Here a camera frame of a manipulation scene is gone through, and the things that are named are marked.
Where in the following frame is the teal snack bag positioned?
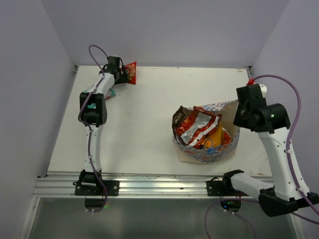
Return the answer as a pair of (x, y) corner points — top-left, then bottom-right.
(105, 88), (116, 100)

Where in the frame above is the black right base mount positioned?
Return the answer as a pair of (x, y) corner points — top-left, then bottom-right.
(206, 177), (239, 197)

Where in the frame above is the aluminium table edge rail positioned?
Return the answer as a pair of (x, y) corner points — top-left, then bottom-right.
(247, 66), (257, 93)

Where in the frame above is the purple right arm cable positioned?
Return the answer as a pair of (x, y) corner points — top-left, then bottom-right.
(203, 74), (319, 239)

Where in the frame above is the small red snack bag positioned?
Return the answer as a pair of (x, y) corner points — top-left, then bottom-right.
(125, 61), (137, 85)

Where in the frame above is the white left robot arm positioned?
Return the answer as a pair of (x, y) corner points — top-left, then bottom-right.
(78, 56), (129, 196)

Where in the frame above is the checkered paper bag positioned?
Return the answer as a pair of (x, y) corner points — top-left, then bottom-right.
(171, 100), (240, 164)

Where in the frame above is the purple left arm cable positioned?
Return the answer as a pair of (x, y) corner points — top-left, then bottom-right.
(77, 44), (108, 214)

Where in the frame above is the aluminium front rail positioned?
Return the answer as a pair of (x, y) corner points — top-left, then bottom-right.
(32, 173), (213, 199)

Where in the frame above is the red white chips bag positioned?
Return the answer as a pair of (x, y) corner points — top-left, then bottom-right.
(172, 107), (222, 149)

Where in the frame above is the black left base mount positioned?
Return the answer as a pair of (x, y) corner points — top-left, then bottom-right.
(73, 170), (120, 196)

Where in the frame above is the orange yellow snack bag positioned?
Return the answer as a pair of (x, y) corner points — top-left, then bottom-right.
(200, 123), (232, 149)

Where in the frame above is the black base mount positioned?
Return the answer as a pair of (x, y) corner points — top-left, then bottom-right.
(206, 177), (239, 197)
(73, 170), (120, 196)

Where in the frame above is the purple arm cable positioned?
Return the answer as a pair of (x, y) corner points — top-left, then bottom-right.
(203, 74), (319, 239)
(77, 44), (108, 214)

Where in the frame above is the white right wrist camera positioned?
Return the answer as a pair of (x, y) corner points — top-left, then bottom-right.
(247, 78), (267, 98)

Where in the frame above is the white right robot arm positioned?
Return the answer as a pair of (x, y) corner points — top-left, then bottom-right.
(222, 84), (319, 217)

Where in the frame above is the brown salt chips bag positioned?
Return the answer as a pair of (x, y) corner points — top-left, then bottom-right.
(172, 106), (186, 127)

